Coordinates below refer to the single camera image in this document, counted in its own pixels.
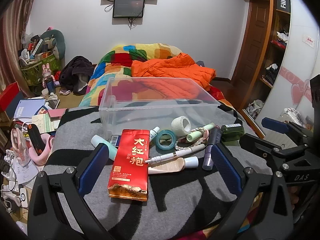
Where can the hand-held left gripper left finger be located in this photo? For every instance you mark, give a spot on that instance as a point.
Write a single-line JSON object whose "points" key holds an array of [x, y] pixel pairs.
{"points": [[96, 163]]}

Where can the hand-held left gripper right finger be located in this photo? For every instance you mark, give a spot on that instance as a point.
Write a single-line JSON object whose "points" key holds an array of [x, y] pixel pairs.
{"points": [[226, 170]]}

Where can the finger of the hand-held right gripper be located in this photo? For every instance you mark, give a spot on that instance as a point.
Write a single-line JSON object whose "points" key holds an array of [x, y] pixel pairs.
{"points": [[260, 146], [273, 125]]}

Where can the mint green tube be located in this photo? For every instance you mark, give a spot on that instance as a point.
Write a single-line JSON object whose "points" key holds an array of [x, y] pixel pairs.
{"points": [[103, 146]]}

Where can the purple bottle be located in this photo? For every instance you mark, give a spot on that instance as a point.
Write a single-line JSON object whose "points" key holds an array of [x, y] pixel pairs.
{"points": [[212, 147]]}

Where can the blue card box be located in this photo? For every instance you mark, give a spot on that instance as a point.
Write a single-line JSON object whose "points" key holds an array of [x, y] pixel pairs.
{"points": [[115, 140]]}

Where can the dark green bottle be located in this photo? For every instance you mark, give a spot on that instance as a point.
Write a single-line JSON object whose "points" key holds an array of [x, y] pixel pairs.
{"points": [[232, 131]]}

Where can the red tea packet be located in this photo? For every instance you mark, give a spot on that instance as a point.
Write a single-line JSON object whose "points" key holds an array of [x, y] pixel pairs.
{"points": [[131, 163]]}

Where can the light green lip balm stick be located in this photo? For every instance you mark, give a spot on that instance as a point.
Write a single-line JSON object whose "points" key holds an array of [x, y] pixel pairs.
{"points": [[200, 135]]}

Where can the white pen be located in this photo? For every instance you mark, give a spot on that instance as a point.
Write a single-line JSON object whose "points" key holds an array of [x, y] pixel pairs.
{"points": [[175, 154]]}

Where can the beige cosmetic tube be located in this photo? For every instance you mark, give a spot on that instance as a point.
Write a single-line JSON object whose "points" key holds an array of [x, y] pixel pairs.
{"points": [[172, 165]]}

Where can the white bandage roll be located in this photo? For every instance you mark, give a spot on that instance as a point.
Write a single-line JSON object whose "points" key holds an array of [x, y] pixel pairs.
{"points": [[181, 124]]}

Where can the small white bottle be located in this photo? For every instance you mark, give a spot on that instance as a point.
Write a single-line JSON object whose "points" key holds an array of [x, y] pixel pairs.
{"points": [[153, 133]]}

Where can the teal tape roll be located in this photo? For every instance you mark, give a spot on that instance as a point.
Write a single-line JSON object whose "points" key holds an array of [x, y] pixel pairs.
{"points": [[165, 140]]}

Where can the clear plastic storage box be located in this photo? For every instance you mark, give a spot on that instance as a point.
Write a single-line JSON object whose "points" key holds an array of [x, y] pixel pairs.
{"points": [[160, 100]]}

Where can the person's right hand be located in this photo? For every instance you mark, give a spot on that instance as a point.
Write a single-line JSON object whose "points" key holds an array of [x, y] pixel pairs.
{"points": [[293, 195]]}

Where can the white bag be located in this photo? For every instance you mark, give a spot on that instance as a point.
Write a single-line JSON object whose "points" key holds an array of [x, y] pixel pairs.
{"points": [[255, 108]]}

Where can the pink holder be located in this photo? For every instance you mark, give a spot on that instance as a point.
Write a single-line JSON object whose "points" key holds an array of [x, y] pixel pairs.
{"points": [[43, 152]]}

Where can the grey and black blanket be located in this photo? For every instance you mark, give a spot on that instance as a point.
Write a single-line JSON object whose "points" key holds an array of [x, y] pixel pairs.
{"points": [[175, 205]]}

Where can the pink book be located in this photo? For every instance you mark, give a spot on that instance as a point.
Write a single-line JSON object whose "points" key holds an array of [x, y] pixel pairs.
{"points": [[57, 112]]}

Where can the black and orange device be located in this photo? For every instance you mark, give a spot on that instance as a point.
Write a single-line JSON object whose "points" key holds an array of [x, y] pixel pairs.
{"points": [[36, 140]]}

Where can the white sliding wardrobe door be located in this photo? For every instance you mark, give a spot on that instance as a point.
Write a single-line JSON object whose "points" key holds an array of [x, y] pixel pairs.
{"points": [[297, 62]]}

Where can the wooden wardrobe shelves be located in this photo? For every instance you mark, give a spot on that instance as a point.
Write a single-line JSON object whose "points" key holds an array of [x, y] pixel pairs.
{"points": [[272, 42]]}

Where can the brown wooden door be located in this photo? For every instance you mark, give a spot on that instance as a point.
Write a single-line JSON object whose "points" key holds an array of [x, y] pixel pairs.
{"points": [[255, 42]]}

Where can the blue booklet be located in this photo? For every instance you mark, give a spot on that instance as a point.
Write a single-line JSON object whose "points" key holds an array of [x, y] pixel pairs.
{"points": [[27, 108]]}

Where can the dark blue bottle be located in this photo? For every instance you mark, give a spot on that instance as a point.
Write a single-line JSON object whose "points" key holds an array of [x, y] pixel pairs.
{"points": [[50, 85]]}

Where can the dark clothing pile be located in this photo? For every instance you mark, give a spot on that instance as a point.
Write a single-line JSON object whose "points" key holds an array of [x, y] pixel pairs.
{"points": [[75, 73]]}

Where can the pink rabbit toy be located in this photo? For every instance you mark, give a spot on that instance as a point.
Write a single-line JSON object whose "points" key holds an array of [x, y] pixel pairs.
{"points": [[47, 73]]}

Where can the colourful patchwork quilt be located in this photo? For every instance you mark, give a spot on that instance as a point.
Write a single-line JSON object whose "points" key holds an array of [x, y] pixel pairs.
{"points": [[117, 62]]}

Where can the red box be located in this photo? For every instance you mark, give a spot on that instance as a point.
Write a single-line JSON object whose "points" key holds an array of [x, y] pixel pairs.
{"points": [[8, 97]]}

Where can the green bag of clutter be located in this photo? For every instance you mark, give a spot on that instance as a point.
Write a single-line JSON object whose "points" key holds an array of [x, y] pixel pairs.
{"points": [[41, 66]]}

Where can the orange puffer jacket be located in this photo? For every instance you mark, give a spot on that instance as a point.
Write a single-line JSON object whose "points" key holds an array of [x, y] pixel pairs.
{"points": [[170, 72]]}

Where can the black box with white print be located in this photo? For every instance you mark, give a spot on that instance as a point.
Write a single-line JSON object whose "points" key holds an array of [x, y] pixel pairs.
{"points": [[283, 2]]}

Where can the grey neck pillow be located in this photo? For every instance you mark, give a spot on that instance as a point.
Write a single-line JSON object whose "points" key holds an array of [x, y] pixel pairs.
{"points": [[57, 41]]}

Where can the striped curtain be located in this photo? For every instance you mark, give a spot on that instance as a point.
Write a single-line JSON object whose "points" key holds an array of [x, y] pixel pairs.
{"points": [[13, 45]]}

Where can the small wall monitor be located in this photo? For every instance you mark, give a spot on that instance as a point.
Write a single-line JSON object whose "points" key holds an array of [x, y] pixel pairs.
{"points": [[128, 7]]}

